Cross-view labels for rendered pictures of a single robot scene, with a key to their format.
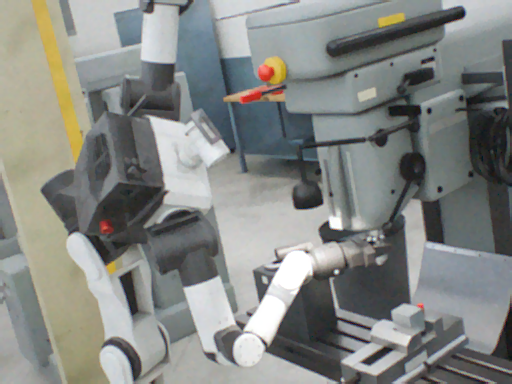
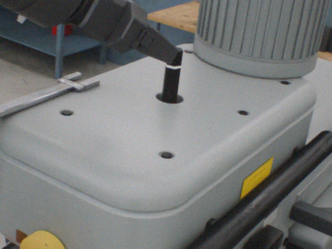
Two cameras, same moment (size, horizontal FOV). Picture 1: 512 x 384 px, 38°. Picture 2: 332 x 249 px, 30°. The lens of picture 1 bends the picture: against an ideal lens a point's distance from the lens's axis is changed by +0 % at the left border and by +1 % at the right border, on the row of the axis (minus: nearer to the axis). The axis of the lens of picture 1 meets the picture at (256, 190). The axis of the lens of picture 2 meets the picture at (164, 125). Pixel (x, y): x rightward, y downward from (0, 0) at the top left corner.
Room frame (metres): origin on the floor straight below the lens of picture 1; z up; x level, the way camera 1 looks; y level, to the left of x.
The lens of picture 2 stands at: (1.12, 0.02, 2.20)
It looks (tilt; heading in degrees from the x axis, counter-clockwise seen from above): 25 degrees down; 337
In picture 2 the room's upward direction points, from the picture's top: 7 degrees clockwise
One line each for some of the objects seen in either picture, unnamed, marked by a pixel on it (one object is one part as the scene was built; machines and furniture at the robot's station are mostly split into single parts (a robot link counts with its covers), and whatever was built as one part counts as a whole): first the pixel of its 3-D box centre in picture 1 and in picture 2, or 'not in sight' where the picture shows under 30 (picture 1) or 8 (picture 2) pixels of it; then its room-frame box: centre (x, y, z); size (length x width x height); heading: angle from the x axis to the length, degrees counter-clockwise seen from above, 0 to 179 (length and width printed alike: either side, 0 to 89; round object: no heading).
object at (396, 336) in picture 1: (395, 336); not in sight; (1.72, -0.27, 1.03); 0.12 x 0.06 x 0.04; 36
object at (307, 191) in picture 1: (306, 192); not in sight; (1.65, -0.11, 1.47); 0.07 x 0.07 x 0.06
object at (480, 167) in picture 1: (494, 145); not in sight; (1.80, -0.61, 1.45); 0.18 x 0.16 x 0.21; 126
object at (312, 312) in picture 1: (294, 295); not in sight; (2.08, -0.05, 1.04); 0.22 x 0.12 x 0.20; 36
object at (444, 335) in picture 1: (403, 344); not in sight; (1.73, -0.30, 0.99); 0.35 x 0.15 x 0.11; 126
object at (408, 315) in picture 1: (408, 320); not in sight; (1.75, -0.32, 1.05); 0.06 x 0.05 x 0.06; 36
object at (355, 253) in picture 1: (345, 257); not in sight; (1.79, -0.19, 1.24); 0.13 x 0.12 x 0.10; 13
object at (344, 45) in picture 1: (399, 29); (266, 193); (1.71, -0.39, 1.79); 0.45 x 0.04 x 0.04; 126
